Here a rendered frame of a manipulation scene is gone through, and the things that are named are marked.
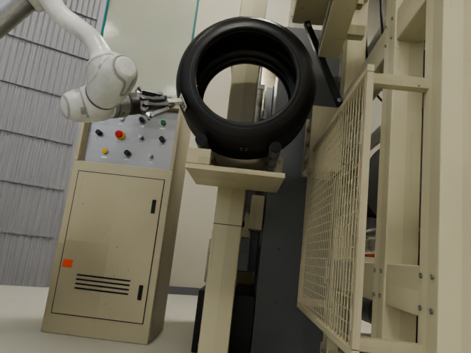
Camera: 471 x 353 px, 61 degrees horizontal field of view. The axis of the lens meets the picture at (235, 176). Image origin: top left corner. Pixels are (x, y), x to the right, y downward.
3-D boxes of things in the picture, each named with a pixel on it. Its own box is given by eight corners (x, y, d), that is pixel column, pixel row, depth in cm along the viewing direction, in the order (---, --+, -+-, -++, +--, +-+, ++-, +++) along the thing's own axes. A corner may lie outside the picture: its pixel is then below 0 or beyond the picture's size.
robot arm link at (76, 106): (107, 126, 134) (125, 109, 125) (62, 129, 123) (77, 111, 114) (98, 97, 135) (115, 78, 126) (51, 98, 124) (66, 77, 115)
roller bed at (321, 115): (301, 176, 197) (305, 119, 202) (331, 180, 196) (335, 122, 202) (308, 168, 177) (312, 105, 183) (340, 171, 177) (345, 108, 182)
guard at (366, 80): (296, 307, 175) (309, 153, 189) (301, 307, 175) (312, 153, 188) (350, 358, 87) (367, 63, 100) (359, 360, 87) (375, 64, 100)
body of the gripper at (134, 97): (115, 99, 138) (139, 98, 145) (125, 120, 137) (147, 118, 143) (125, 87, 133) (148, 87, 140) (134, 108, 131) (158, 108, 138)
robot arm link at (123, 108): (108, 123, 133) (125, 122, 137) (120, 109, 127) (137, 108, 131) (99, 100, 135) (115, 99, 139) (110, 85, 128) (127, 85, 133)
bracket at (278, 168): (195, 170, 185) (198, 150, 187) (280, 180, 184) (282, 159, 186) (194, 169, 182) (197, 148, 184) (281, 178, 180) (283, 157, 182)
